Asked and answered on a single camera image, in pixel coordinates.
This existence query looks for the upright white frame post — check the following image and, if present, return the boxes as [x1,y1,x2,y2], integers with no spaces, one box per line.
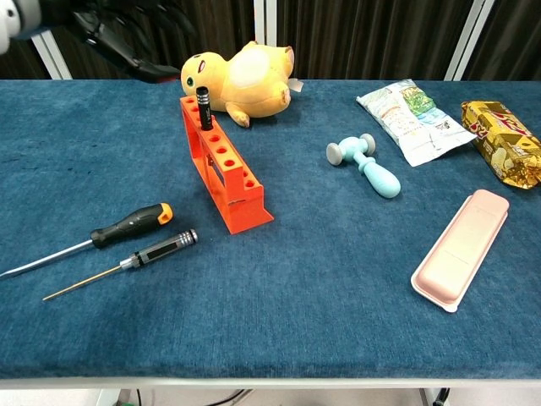
[253,0,278,47]

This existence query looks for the orange tool holder rack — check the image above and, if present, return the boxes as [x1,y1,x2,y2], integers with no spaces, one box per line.
[180,96,276,235]

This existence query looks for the yellow plush toy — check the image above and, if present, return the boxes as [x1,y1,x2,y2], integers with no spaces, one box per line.
[180,41,305,129]

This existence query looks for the silver black precision screwdriver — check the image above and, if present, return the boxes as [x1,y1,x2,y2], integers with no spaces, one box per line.
[41,228,199,303]

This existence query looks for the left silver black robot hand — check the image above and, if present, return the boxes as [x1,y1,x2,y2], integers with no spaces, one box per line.
[69,0,196,84]

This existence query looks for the light blue toy hammer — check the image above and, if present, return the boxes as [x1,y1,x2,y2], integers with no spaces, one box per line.
[325,133,402,200]

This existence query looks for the blue table cloth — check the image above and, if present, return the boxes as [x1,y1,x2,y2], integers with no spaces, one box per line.
[0,79,541,380]

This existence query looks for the pink oblong case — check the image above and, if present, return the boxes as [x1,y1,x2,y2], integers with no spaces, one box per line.
[410,189,511,314]

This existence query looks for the black tool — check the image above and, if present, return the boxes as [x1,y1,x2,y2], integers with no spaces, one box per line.
[195,85,217,132]

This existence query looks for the black pleated curtain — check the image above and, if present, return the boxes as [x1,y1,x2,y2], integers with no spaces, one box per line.
[0,0,541,82]

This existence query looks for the slanted white frame post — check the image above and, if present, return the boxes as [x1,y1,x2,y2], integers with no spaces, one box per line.
[443,0,496,82]
[30,32,74,81]

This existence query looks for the black orange handle screwdriver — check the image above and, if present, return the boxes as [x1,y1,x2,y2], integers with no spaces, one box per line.
[0,202,175,281]

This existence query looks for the gold snack pack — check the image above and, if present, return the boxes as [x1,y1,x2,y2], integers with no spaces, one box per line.
[460,100,541,191]

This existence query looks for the white snack bag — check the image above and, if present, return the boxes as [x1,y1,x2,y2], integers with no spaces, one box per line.
[355,79,478,168]

